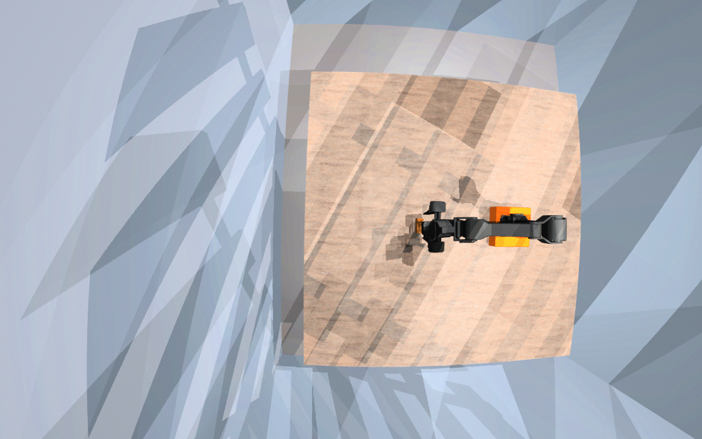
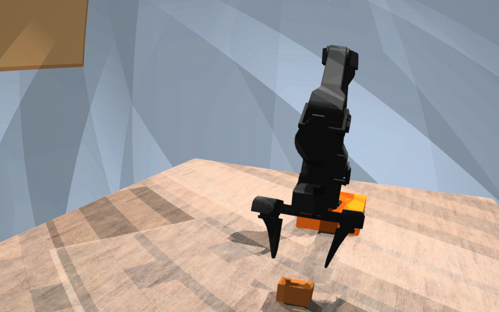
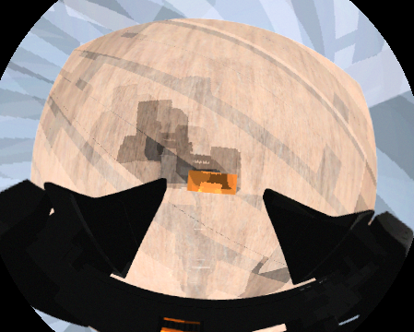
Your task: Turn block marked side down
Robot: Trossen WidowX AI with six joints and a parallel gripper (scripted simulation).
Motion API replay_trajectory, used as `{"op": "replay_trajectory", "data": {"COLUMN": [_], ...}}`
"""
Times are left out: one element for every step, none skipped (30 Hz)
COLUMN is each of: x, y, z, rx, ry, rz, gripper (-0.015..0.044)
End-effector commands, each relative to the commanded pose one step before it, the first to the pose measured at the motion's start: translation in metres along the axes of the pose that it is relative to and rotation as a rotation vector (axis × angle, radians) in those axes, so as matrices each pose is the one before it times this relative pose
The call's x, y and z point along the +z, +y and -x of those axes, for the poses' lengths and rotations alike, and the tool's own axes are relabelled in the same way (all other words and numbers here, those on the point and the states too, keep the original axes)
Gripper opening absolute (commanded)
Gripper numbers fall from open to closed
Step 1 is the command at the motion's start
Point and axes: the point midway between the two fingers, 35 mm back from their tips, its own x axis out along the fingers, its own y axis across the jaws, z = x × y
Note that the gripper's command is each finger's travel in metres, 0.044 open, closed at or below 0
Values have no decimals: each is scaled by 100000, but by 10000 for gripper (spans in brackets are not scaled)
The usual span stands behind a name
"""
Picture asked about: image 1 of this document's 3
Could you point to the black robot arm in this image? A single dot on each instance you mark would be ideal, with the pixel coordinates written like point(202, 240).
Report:
point(550, 229)

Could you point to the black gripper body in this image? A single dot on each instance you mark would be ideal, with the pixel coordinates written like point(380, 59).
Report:
point(437, 207)

